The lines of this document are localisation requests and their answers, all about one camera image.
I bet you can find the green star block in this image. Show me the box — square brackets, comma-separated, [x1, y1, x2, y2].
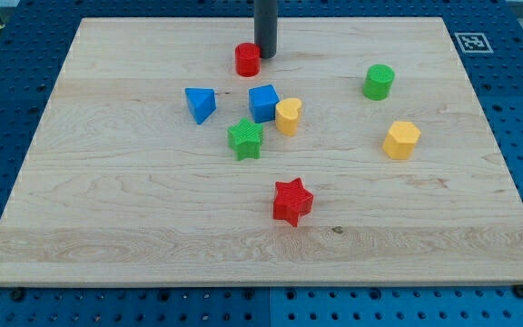
[227, 118, 263, 161]

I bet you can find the red star block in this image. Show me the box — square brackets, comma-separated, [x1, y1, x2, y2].
[272, 177, 314, 227]

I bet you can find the yellow heart block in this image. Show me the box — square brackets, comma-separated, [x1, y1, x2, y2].
[275, 98, 302, 136]

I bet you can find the blue cube block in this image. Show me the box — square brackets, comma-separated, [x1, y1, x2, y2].
[248, 84, 280, 124]

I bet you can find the blue triangle block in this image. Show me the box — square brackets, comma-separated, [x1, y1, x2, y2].
[184, 88, 217, 124]

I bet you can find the light wooden board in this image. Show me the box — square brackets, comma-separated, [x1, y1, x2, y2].
[0, 17, 523, 288]

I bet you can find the red cylinder block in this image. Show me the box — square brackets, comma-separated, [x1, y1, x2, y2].
[234, 43, 261, 77]

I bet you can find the yellow hexagon block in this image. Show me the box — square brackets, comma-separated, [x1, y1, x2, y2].
[382, 121, 421, 160]

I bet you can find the green cylinder block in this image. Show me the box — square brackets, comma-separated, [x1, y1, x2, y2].
[362, 64, 395, 101]

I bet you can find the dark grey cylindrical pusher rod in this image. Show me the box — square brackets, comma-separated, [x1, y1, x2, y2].
[253, 0, 278, 59]

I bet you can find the white fiducial marker tag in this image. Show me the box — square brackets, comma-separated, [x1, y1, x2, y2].
[455, 32, 493, 54]

